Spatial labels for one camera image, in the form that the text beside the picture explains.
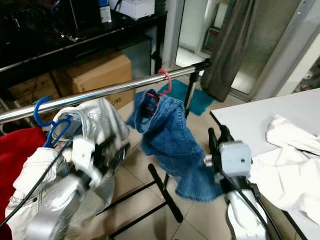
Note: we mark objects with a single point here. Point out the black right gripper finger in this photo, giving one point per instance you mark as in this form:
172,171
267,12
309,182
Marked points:
213,140
225,135

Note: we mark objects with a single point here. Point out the pink plastic hanger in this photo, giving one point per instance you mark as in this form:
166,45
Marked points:
167,77

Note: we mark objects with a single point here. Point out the blue denim skirt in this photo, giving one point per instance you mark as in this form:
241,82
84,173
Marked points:
180,150

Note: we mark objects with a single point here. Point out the teal floor mat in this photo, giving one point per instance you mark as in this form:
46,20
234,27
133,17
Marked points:
202,102

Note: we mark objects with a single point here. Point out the black clothes rack stand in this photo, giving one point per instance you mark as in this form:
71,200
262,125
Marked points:
164,192

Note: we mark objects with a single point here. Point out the white hooded jacket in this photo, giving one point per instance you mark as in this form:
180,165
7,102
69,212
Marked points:
285,170

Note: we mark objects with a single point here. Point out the large cardboard box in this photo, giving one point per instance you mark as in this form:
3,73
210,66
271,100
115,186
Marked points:
100,72

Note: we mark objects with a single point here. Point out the grey curtain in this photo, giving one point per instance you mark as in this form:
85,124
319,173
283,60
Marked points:
230,45

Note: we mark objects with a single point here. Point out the small cardboard box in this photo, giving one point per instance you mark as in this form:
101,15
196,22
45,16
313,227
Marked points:
30,90

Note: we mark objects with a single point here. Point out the black glossy desk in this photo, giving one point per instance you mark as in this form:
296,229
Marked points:
70,50

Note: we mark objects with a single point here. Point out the white bottle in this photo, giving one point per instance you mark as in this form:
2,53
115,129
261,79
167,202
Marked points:
105,12

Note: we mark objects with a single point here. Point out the white appliance box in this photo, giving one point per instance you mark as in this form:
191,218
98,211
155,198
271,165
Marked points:
137,9

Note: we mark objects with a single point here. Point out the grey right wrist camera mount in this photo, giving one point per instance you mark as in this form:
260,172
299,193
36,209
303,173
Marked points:
235,157

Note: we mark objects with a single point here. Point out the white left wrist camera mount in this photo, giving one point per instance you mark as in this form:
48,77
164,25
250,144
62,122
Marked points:
84,155

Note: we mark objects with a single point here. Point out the chrome clothes rail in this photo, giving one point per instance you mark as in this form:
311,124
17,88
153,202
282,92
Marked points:
120,90

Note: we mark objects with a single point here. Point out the aluminium sliding door frame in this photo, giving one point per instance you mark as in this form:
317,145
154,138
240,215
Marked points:
285,50

